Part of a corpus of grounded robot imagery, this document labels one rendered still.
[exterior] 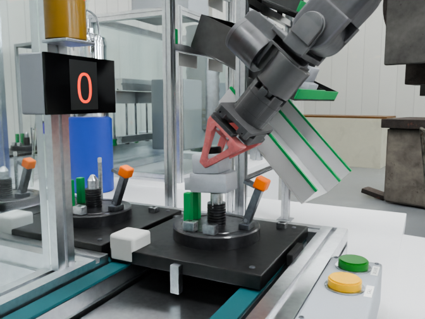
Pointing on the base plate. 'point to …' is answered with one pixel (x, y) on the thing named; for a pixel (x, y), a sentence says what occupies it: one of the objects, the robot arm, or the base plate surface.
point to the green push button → (353, 262)
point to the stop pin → (176, 278)
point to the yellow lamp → (65, 19)
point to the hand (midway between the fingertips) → (212, 159)
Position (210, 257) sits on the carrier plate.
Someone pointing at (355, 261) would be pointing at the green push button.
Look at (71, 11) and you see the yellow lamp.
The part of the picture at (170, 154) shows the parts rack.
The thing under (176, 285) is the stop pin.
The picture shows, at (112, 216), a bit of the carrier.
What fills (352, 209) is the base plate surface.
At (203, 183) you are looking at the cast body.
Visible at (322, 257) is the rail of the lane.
